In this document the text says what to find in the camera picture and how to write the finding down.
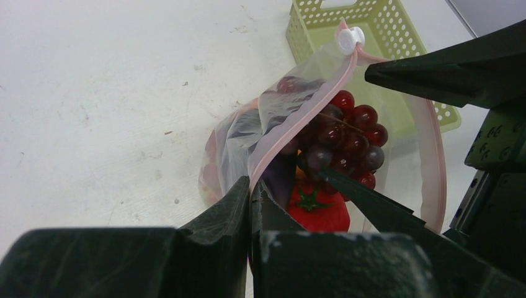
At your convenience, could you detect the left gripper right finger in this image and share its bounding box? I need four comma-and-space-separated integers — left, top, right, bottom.
251, 181, 440, 297

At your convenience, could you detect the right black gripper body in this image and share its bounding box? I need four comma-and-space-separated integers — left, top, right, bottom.
444, 98, 525, 282

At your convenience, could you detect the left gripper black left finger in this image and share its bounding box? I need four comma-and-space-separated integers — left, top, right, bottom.
1, 176, 249, 297

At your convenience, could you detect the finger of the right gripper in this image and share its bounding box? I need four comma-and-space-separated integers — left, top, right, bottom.
319, 168, 525, 288
365, 21, 525, 109

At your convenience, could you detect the purple eggplant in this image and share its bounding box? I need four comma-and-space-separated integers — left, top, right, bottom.
228, 109, 299, 209

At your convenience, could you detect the beige plastic basket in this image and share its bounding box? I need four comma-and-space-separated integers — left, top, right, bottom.
285, 0, 462, 135

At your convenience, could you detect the dark red grape bunch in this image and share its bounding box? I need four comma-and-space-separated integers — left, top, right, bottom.
288, 90, 388, 194

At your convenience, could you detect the clear zip top bag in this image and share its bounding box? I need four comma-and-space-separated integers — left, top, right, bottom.
198, 21, 447, 232

